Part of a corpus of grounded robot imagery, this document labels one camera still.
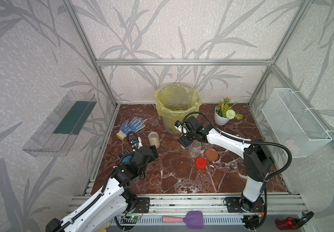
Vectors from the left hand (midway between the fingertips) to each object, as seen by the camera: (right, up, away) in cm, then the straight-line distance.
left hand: (152, 149), depth 78 cm
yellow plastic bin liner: (+12, +29, +24) cm, 39 cm away
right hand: (+18, +6, +12) cm, 22 cm away
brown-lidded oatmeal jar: (+33, -1, +16) cm, 36 cm away
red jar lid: (+28, -11, +9) cm, 31 cm away
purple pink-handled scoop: (+22, -32, -9) cm, 40 cm away
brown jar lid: (+36, -6, +13) cm, 39 cm away
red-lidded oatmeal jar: (+24, -1, +4) cm, 25 cm away
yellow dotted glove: (-21, -35, -11) cm, 43 cm away
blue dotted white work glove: (-19, +11, +30) cm, 37 cm away
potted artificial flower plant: (+46, +21, +19) cm, 54 cm away
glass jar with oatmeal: (-1, +4, +13) cm, 13 cm away
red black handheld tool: (+62, -27, -18) cm, 70 cm away
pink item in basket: (+72, +3, -5) cm, 73 cm away
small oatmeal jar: (+18, 0, +3) cm, 18 cm away
